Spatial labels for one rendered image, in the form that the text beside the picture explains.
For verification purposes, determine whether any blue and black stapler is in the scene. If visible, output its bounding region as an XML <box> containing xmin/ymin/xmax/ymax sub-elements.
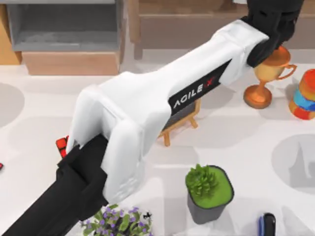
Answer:
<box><xmin>258</xmin><ymin>212</ymin><xmax>277</xmax><ymax>236</ymax></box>

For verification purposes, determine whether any small framed blackboard on easel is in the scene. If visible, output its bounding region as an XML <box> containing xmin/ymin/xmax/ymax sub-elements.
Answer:
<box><xmin>157</xmin><ymin>97</ymin><xmax>202</xmax><ymax>146</ymax></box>

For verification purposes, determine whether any pale wooden drawer front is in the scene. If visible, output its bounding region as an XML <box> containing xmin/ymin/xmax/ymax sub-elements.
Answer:
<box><xmin>21</xmin><ymin>50</ymin><xmax>120</xmax><ymax>75</ymax></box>

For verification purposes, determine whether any wooden cupboard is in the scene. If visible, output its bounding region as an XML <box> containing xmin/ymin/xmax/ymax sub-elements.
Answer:
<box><xmin>0</xmin><ymin>4</ymin><xmax>23</xmax><ymax>66</ymax></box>

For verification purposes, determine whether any purple flowering plant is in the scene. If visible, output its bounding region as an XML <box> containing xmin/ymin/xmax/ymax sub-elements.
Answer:
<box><xmin>81</xmin><ymin>204</ymin><xmax>154</xmax><ymax>236</ymax></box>

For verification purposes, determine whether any green plant in grey pot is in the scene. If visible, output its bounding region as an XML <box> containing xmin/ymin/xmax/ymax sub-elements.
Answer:
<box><xmin>185</xmin><ymin>164</ymin><xmax>235</xmax><ymax>225</ymax></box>

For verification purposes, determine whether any grey cabinet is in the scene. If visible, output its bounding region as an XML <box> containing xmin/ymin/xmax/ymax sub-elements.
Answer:
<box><xmin>6</xmin><ymin>0</ymin><xmax>126</xmax><ymax>53</ymax></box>

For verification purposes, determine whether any bronze trophy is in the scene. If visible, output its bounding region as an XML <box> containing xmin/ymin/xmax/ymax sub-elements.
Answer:
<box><xmin>243</xmin><ymin>45</ymin><xmax>298</xmax><ymax>110</ymax></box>

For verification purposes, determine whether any stack of coloured rings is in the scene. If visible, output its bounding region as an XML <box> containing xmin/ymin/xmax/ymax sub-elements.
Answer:
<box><xmin>288</xmin><ymin>68</ymin><xmax>315</xmax><ymax>121</ymax></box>

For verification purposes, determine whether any wooden open shelf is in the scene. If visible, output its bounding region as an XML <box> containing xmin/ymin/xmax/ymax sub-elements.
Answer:
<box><xmin>129</xmin><ymin>0</ymin><xmax>315</xmax><ymax>60</ymax></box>

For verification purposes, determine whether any red and black block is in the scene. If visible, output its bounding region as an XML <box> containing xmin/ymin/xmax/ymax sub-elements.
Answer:
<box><xmin>56</xmin><ymin>136</ymin><xmax>70</xmax><ymax>158</ymax></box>

